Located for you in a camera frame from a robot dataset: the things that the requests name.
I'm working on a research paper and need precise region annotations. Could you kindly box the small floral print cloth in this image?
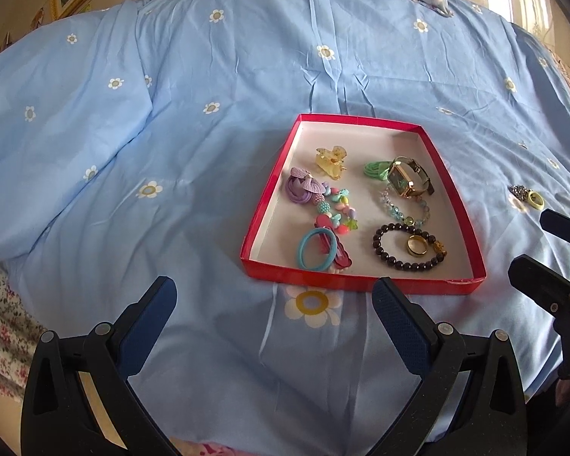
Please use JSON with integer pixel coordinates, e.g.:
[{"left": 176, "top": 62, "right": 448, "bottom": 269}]
[{"left": 0, "top": 259, "right": 53, "bottom": 400}]

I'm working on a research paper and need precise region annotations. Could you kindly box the black bead bracelet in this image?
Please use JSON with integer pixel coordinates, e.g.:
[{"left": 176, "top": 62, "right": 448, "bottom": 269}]
[{"left": 373, "top": 223, "right": 448, "bottom": 271}]

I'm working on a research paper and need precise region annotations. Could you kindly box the colourful candy bead bracelet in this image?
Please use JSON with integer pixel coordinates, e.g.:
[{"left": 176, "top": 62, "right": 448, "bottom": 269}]
[{"left": 313, "top": 187, "right": 364, "bottom": 236}]

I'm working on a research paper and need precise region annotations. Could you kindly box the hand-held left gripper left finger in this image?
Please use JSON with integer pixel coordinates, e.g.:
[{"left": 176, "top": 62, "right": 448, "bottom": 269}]
[{"left": 20, "top": 275, "right": 184, "bottom": 456}]

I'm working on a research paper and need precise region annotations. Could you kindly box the red hair clip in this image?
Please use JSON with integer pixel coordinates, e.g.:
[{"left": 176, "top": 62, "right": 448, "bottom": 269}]
[{"left": 316, "top": 214, "right": 355, "bottom": 269}]

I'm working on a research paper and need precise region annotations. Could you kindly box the amber hair claw clip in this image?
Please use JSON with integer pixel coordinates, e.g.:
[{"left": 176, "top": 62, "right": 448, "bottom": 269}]
[{"left": 313, "top": 146, "right": 350, "bottom": 181}]

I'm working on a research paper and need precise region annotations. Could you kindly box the gold square wrist watch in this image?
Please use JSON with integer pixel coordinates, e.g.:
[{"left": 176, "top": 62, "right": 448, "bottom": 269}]
[{"left": 386, "top": 156, "right": 436, "bottom": 199}]

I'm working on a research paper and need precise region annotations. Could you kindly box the blue flower print blanket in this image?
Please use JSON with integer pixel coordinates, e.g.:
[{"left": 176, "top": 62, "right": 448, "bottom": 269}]
[{"left": 0, "top": 0, "right": 570, "bottom": 456}]

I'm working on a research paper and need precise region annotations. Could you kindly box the gold ring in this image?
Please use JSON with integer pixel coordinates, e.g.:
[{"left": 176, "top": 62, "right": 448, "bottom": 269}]
[{"left": 405, "top": 235, "right": 428, "bottom": 258}]

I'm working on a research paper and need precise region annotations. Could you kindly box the red shallow cardboard box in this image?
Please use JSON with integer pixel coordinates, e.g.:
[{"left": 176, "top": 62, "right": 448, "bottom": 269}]
[{"left": 240, "top": 114, "right": 486, "bottom": 295}]

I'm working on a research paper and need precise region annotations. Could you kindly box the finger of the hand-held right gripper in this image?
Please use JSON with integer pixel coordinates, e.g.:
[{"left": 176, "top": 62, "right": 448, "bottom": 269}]
[
  {"left": 508, "top": 255, "right": 570, "bottom": 317},
  {"left": 539, "top": 209, "right": 570, "bottom": 248}
]

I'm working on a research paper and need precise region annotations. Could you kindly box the green hair tie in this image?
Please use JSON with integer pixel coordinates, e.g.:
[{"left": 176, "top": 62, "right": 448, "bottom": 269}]
[{"left": 363, "top": 159, "right": 395, "bottom": 182}]

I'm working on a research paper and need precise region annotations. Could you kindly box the purple bow hair tie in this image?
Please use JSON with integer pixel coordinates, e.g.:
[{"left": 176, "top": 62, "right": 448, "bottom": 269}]
[{"left": 285, "top": 167, "right": 333, "bottom": 206}]

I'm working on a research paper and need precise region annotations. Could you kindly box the blue hair tie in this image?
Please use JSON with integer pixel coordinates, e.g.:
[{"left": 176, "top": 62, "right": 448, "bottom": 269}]
[{"left": 298, "top": 228, "right": 338, "bottom": 270}]

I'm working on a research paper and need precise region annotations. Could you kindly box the clear crystal bead bracelet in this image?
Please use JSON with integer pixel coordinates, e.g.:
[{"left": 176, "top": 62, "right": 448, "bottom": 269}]
[{"left": 379, "top": 187, "right": 431, "bottom": 228}]

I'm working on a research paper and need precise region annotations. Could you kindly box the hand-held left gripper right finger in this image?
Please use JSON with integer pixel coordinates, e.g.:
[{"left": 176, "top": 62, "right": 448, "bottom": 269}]
[{"left": 358, "top": 277, "right": 526, "bottom": 456}]

